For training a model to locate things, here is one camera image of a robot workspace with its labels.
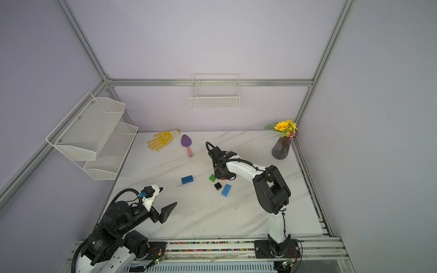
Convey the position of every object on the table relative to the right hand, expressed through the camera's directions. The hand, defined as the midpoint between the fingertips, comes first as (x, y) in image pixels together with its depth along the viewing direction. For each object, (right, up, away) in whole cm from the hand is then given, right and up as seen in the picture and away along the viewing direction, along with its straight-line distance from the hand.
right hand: (224, 176), depth 94 cm
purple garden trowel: (-26, +20, +21) cm, 39 cm away
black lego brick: (-4, -5, -2) cm, 6 cm away
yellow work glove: (-43, +23, +24) cm, 54 cm away
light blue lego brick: (+1, -7, -2) cm, 7 cm away
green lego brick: (-7, -1, +2) cm, 7 cm away
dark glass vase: (+35, +16, +7) cm, 39 cm away
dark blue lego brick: (-21, -2, +1) cm, 21 cm away
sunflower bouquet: (+33, +27, -6) cm, 43 cm away
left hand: (-24, -5, -24) cm, 34 cm away
